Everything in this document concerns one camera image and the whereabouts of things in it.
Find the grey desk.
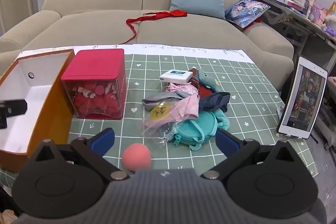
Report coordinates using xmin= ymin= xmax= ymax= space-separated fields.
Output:
xmin=240 ymin=0 xmax=336 ymax=72

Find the white tablet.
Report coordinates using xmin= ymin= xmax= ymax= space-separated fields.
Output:
xmin=278 ymin=56 xmax=328 ymax=139

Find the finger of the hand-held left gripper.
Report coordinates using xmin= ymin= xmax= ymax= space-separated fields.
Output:
xmin=0 ymin=99 xmax=27 ymax=117

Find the red ribbon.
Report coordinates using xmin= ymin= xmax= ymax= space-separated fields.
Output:
xmin=119 ymin=10 xmax=188 ymax=45

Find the grey cloth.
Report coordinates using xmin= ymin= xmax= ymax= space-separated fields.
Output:
xmin=142 ymin=90 xmax=184 ymax=111

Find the navy cloth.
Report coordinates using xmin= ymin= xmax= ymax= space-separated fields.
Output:
xmin=199 ymin=92 xmax=231 ymax=113

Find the white tablet stand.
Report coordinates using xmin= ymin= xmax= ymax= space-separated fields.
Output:
xmin=276 ymin=105 xmax=302 ymax=141

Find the red cloth piece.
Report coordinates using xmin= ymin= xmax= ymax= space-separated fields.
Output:
xmin=247 ymin=18 xmax=262 ymax=30

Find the pink ball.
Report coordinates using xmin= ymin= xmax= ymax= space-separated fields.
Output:
xmin=122 ymin=143 xmax=152 ymax=170

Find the green checked tablecloth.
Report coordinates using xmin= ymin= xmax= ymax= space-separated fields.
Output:
xmin=0 ymin=43 xmax=319 ymax=203

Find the clear box with red lid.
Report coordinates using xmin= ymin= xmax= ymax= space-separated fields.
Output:
xmin=61 ymin=49 xmax=126 ymax=119

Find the pink satin pouch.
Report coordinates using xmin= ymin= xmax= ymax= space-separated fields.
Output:
xmin=165 ymin=82 xmax=198 ymax=94

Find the teal plush toy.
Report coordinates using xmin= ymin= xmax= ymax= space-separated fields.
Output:
xmin=197 ymin=70 xmax=221 ymax=94

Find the purple plush toy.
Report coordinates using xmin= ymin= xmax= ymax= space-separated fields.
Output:
xmin=308 ymin=1 xmax=336 ymax=26

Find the cartoon printed pillow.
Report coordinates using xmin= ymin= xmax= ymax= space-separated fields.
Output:
xmin=225 ymin=0 xmax=271 ymax=28

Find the teal round bag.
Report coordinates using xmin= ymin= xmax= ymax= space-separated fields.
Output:
xmin=168 ymin=110 xmax=230 ymax=151

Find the orange cardboard box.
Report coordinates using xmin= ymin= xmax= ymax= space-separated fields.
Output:
xmin=0 ymin=49 xmax=75 ymax=172

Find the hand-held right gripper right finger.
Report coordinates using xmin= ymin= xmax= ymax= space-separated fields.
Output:
xmin=200 ymin=129 xmax=309 ymax=180

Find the beige fabric sofa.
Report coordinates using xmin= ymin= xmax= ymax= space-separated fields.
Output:
xmin=0 ymin=0 xmax=294 ymax=90

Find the clear plastic bag yellow label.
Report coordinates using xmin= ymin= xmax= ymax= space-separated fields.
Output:
xmin=142 ymin=98 xmax=184 ymax=144

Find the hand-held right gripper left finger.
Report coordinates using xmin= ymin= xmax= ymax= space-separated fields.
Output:
xmin=26 ymin=128 xmax=130 ymax=180

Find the small white box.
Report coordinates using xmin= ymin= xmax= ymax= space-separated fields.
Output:
xmin=159 ymin=70 xmax=193 ymax=85

